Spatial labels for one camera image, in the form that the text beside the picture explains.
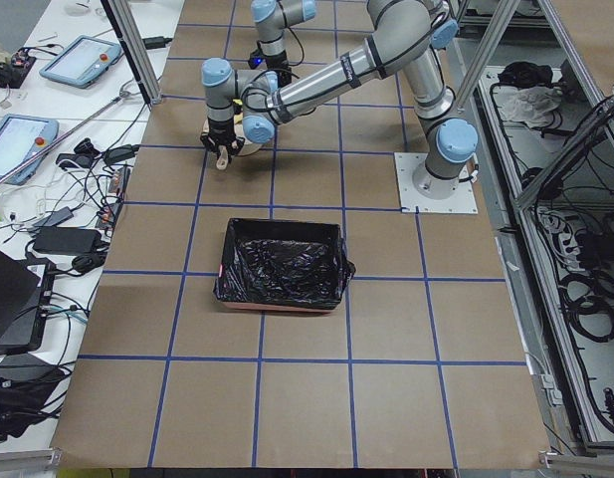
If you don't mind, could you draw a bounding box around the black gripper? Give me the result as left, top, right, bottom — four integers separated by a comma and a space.
200, 119, 245, 156
248, 47, 293, 87

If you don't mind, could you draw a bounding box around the beige plastic dustpan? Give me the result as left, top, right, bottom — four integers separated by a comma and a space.
200, 114, 261, 170

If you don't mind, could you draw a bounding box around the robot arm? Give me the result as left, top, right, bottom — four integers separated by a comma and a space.
248, 0, 316, 87
200, 1, 479, 191

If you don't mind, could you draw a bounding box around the pink bin with black bag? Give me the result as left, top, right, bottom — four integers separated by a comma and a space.
213, 218, 355, 313

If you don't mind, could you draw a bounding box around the blue teach pendant far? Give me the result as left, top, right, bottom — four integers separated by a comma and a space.
40, 35, 122, 89

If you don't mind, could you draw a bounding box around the blue teach pendant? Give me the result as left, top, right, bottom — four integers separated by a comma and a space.
0, 114, 59, 179
40, 35, 122, 89

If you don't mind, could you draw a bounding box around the blue teach pendant near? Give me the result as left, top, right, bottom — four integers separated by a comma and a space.
0, 114, 59, 179

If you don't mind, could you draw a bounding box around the black power adapter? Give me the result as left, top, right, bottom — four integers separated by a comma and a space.
33, 227, 102, 255

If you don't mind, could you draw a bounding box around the black laptop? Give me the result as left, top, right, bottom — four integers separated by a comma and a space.
0, 251, 56, 356

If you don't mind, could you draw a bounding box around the white crumpled cloth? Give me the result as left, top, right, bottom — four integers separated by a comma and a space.
500, 86, 562, 128

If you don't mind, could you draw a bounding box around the aluminium frame post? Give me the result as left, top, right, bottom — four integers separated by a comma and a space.
101, 0, 162, 107

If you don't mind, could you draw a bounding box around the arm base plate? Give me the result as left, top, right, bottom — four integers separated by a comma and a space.
393, 152, 478, 215

